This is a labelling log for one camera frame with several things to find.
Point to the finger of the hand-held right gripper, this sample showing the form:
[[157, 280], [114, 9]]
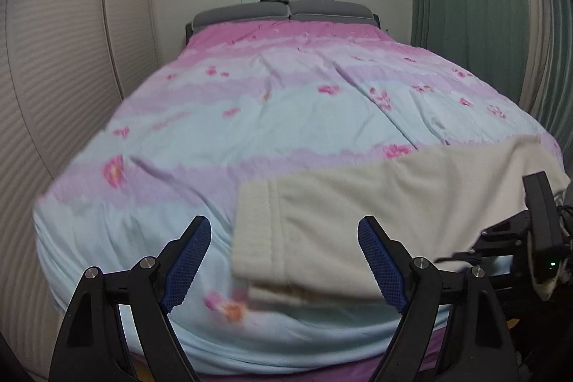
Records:
[[474, 257], [506, 227]]

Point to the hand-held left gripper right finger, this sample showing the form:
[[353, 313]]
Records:
[[380, 261]]

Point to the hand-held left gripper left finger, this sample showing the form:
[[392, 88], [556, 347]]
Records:
[[188, 265]]

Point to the cream fleece pants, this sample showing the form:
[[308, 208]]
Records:
[[358, 194]]

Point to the narrow green curtain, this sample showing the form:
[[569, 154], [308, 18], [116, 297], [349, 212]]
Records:
[[557, 73]]

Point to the bed with floral duvet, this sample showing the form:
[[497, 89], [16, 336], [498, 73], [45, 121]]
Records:
[[268, 118]]

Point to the beige curtain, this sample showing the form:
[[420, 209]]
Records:
[[535, 28]]

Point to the wide green curtain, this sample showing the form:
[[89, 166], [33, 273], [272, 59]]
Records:
[[465, 6]]

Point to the grey padded headboard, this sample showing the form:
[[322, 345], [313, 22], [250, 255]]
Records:
[[188, 34]]

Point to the grey headboard cushion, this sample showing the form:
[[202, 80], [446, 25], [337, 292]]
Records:
[[329, 9], [241, 14]]

